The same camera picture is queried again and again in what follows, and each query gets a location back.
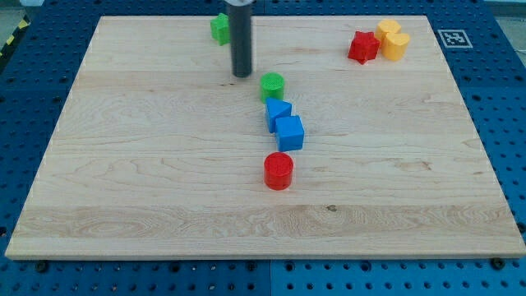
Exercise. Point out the black yellow hazard tape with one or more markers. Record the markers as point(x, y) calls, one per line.
point(14, 38)

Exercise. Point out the red cylinder block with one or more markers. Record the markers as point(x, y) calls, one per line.
point(278, 171)

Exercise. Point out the blue cube block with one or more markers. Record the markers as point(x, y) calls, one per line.
point(289, 133)

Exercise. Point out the green star block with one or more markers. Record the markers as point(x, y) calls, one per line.
point(219, 28)

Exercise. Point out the blue triangle block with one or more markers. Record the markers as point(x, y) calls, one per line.
point(276, 108)

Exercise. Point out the red star block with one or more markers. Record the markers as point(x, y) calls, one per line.
point(363, 47)

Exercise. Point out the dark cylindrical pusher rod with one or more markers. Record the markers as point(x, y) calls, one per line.
point(239, 22)

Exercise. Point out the yellow rear heart block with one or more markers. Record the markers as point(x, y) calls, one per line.
point(386, 26)

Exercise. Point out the yellow heart block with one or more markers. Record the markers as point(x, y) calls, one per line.
point(394, 45)
point(386, 26)

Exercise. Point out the light wooden board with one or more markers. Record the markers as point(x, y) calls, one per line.
point(159, 152)

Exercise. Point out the yellow front heart block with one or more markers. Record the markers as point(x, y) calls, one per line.
point(394, 45)

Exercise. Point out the green cylinder block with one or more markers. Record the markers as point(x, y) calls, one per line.
point(271, 86)

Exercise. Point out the white fiducial marker tag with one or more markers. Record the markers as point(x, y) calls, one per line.
point(455, 39)

